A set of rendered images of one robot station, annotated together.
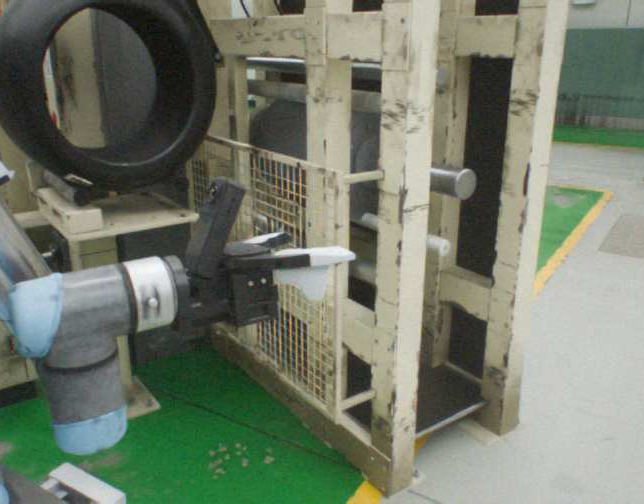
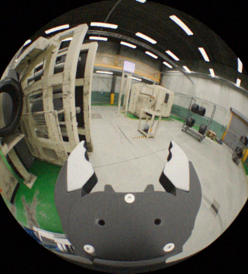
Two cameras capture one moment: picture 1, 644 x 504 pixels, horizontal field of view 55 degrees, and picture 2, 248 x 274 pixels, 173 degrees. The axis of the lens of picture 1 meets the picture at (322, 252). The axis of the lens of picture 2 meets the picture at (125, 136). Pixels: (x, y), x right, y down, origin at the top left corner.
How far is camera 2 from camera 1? 0.71 m
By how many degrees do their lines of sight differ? 56
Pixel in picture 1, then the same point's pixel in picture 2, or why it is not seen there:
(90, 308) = not seen: outside the picture
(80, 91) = (0, 114)
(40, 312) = not seen: outside the picture
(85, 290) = not seen: outside the picture
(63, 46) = not seen: outside the picture
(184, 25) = (17, 86)
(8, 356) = (12, 180)
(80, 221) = (4, 149)
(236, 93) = (27, 102)
